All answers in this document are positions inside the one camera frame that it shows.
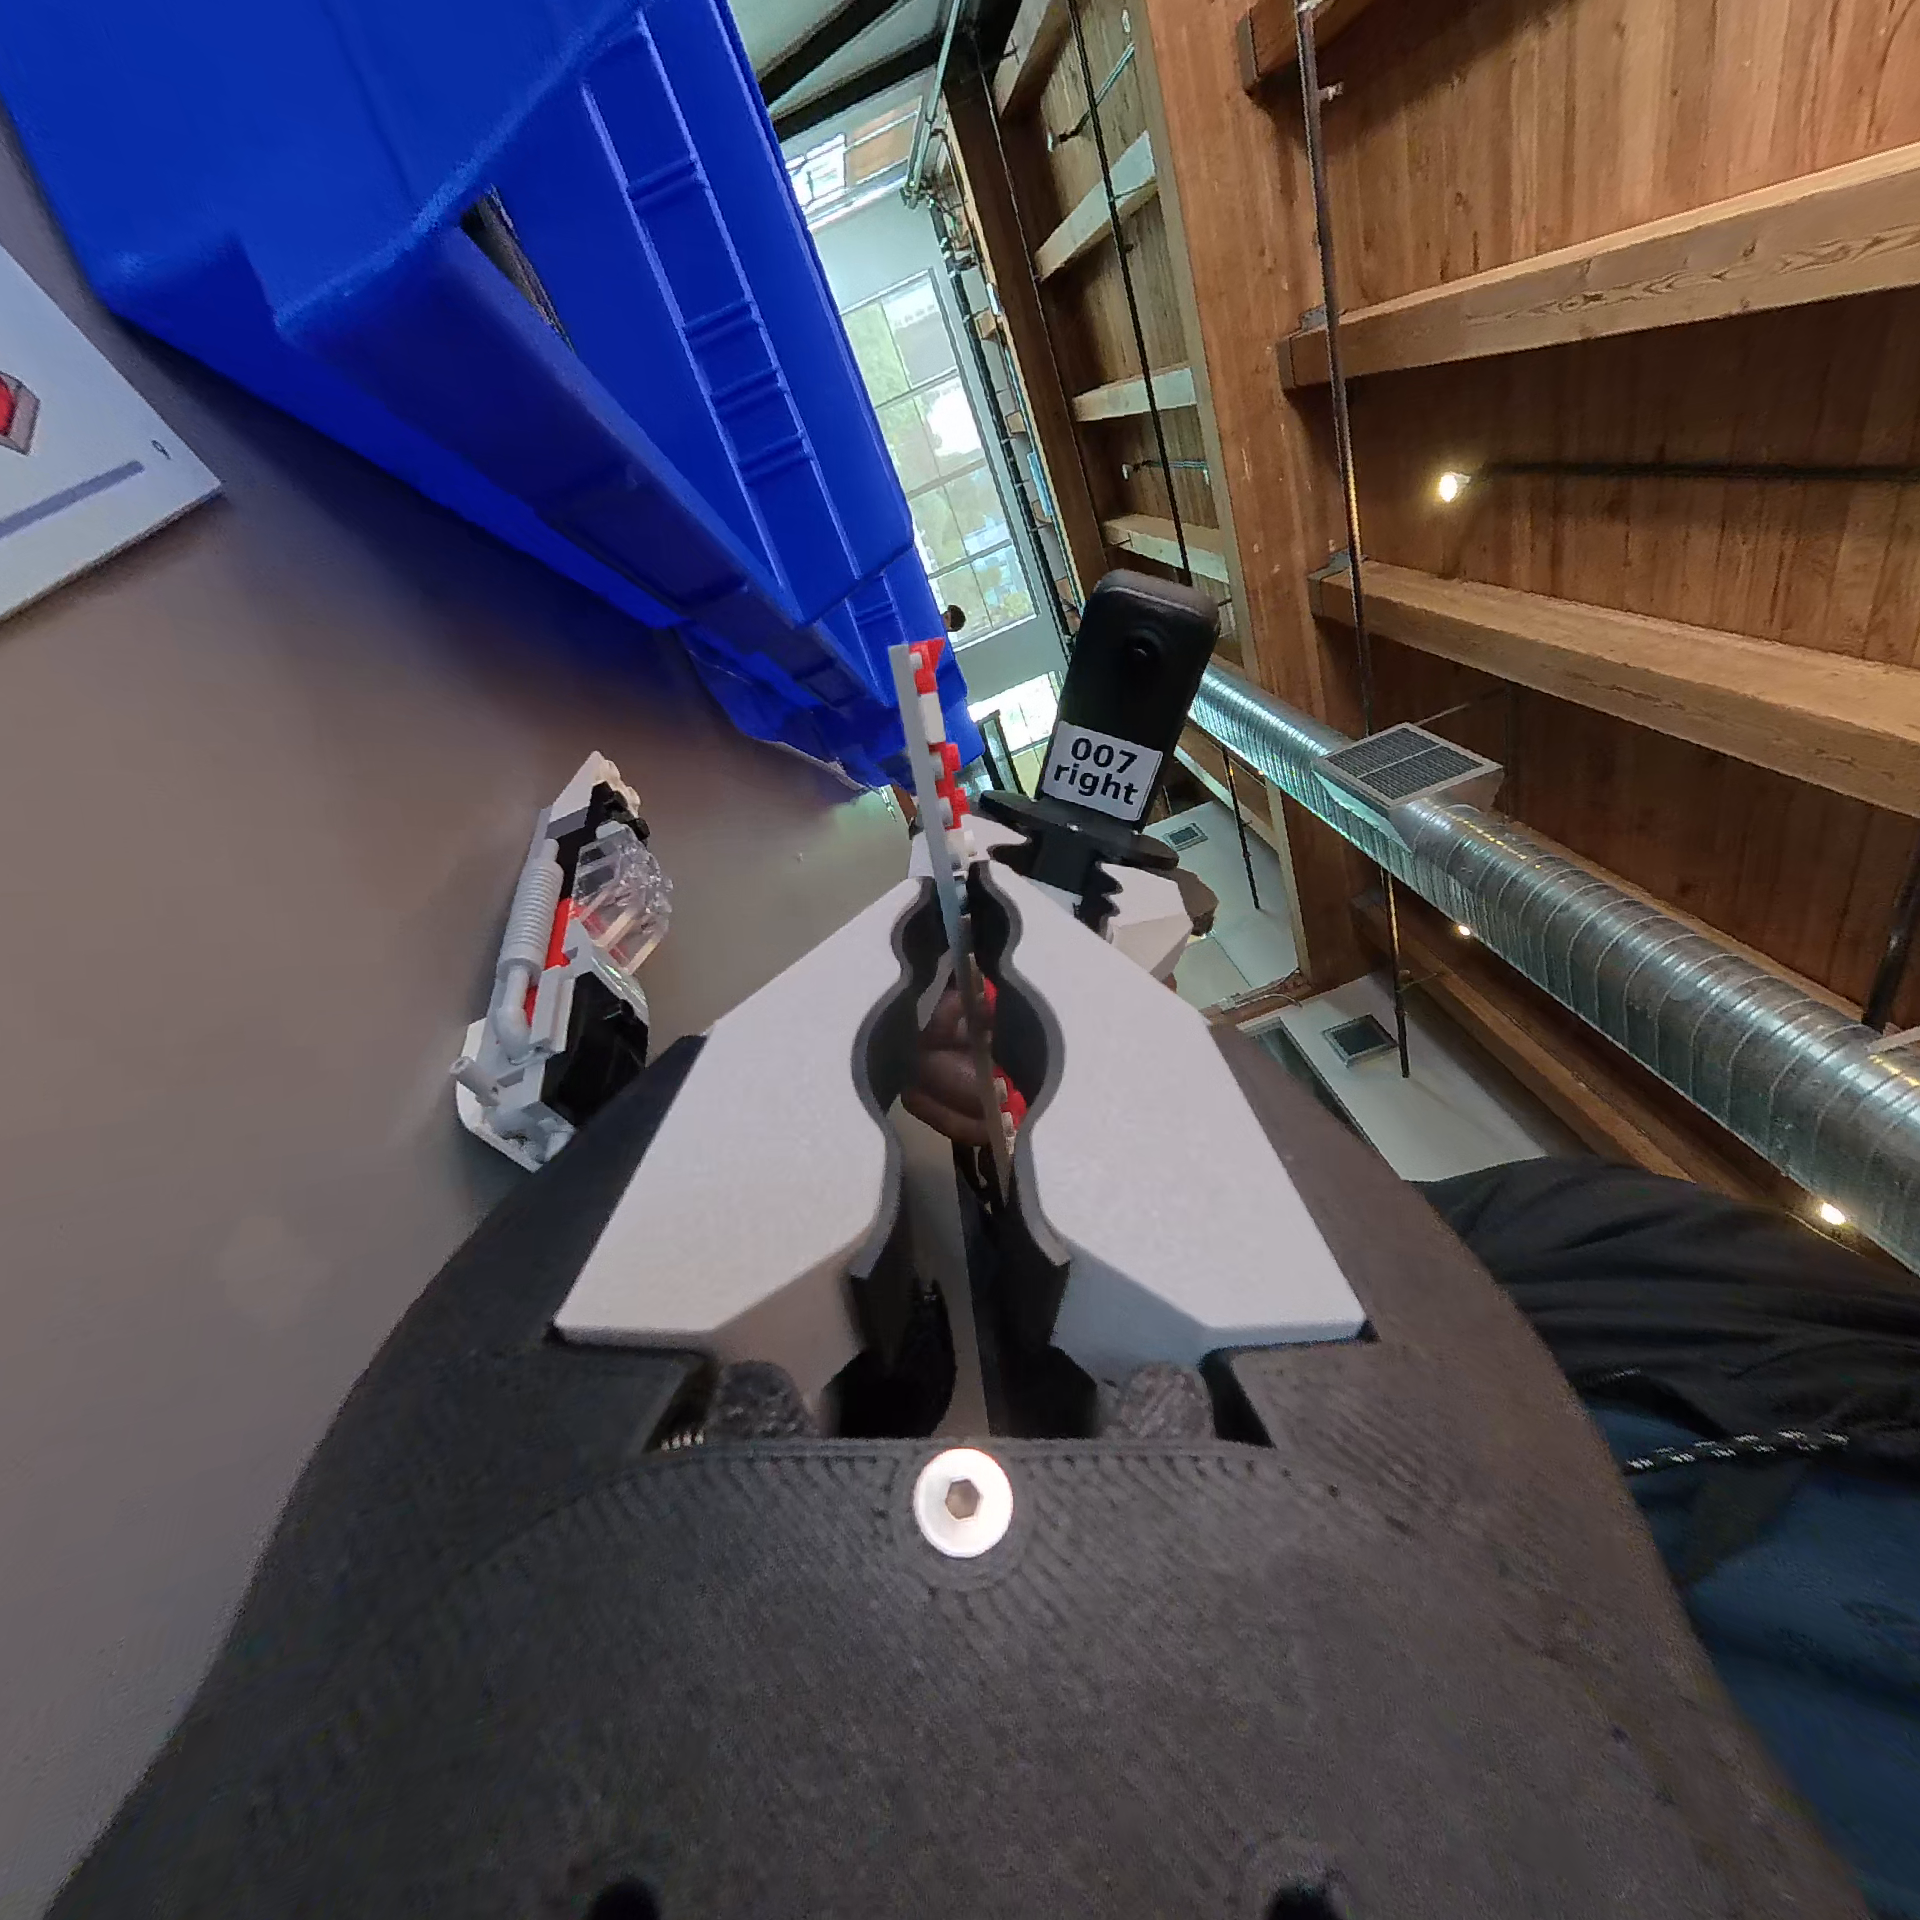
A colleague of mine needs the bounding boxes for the duct vent grille box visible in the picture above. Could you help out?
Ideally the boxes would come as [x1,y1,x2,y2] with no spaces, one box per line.
[1314,721,1504,815]

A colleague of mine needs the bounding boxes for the grey red toy brick plate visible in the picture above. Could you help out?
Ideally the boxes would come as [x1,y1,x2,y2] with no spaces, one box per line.
[887,637,1037,1202]

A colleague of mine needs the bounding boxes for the toy brick instruction booklet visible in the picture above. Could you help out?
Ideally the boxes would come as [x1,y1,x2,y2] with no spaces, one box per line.
[0,246,225,624]

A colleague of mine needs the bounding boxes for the large paned window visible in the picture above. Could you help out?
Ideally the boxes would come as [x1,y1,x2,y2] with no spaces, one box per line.
[832,274,1058,751]

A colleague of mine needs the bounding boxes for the silver metal air duct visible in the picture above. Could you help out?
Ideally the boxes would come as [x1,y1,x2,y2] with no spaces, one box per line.
[1184,661,1920,1248]

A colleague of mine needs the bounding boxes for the person's torso in blue hoodie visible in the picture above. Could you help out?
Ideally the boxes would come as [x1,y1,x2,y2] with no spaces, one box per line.
[1581,1393,1920,1920]

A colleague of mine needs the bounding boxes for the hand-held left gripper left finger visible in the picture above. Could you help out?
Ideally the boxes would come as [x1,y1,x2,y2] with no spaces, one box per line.
[552,877,940,1426]

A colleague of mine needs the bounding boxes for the person's right hand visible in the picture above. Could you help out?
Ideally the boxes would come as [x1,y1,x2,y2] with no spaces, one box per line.
[901,983,992,1150]

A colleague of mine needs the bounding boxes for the black white toy brick vehicle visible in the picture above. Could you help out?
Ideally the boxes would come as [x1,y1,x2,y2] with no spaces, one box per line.
[450,749,677,1174]

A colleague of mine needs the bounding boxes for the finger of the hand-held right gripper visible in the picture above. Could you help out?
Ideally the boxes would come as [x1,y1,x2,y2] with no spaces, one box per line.
[1111,866,1216,984]
[983,847,1096,928]

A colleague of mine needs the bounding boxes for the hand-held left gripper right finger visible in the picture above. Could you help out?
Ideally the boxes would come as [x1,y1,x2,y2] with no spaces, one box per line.
[968,866,1369,1432]

